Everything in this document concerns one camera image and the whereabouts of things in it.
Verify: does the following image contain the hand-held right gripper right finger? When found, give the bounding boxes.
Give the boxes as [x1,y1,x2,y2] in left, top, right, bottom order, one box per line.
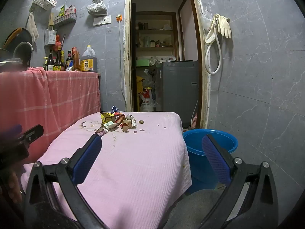
[201,134,279,229]

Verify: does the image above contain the black wok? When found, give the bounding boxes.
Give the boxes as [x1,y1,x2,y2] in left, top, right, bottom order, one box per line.
[3,27,32,51]

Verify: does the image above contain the cooking oil jug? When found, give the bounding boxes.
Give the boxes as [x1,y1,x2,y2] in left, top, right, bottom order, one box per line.
[80,45,98,72]

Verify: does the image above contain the brown cardboard piece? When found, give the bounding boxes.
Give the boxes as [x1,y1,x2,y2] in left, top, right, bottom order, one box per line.
[121,119,134,132]

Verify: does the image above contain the red checked cloth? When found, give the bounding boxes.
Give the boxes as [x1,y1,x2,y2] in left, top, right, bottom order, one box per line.
[0,67,102,165]

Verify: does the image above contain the white hose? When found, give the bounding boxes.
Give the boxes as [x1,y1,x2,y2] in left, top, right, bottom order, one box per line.
[205,14,222,75]

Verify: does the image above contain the wooden shelf unit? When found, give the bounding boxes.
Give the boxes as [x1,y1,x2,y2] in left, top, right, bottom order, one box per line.
[135,11,179,65]

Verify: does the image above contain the grey washing machine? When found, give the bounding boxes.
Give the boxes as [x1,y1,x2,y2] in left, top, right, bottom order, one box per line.
[156,61,199,129]

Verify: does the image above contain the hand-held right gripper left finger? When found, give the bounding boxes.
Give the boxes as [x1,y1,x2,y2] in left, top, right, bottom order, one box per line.
[24,134,105,229]

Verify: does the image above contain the orange packet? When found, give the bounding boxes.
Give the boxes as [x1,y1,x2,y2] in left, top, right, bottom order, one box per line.
[71,47,81,71]

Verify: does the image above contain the plastic bag of dried goods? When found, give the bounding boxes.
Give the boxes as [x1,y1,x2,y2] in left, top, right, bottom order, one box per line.
[86,0,108,15]

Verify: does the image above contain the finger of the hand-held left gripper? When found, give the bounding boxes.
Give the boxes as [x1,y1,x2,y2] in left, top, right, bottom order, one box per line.
[17,125,44,146]
[0,124,23,141]

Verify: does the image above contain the wooden door frame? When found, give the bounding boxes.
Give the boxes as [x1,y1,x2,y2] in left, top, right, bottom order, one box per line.
[123,0,211,129]

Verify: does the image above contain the blue plastic bucket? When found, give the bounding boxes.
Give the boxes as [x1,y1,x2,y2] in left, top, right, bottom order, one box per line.
[182,129,239,194]

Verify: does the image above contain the metal pot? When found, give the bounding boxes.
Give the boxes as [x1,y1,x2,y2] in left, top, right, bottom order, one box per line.
[13,42,34,65]

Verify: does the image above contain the hanging white cloth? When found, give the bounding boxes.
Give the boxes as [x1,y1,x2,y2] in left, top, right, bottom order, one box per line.
[26,12,40,44]

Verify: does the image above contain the dark bottle yellow label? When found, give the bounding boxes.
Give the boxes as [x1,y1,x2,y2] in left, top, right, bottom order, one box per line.
[54,45,65,71]

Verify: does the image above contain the clear plastic bag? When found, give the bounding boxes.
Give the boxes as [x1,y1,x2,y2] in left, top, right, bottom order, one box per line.
[201,7,213,30]

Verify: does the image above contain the white sack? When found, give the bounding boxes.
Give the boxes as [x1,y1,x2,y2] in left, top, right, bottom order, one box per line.
[139,88,156,112]

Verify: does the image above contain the person's left hand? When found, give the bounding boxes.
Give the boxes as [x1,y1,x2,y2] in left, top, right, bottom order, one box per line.
[7,171,23,204]

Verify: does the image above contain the yellow snack wrapper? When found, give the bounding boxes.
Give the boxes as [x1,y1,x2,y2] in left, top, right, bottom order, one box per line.
[100,112,121,124]

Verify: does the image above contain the metal utensil holder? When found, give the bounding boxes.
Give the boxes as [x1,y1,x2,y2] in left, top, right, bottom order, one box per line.
[44,29,58,46]

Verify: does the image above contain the cream rubber glove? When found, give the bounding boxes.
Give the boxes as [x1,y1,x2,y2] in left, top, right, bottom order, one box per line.
[205,24,221,45]
[218,15,232,39]

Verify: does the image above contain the white plastic basket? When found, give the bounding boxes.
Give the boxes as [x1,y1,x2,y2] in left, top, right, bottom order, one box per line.
[33,0,57,10]

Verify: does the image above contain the pink floral tablecloth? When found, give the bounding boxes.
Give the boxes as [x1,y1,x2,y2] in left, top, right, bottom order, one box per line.
[20,111,192,229]

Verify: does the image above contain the white wall rack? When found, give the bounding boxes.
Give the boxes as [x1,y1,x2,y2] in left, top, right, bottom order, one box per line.
[54,13,78,26]

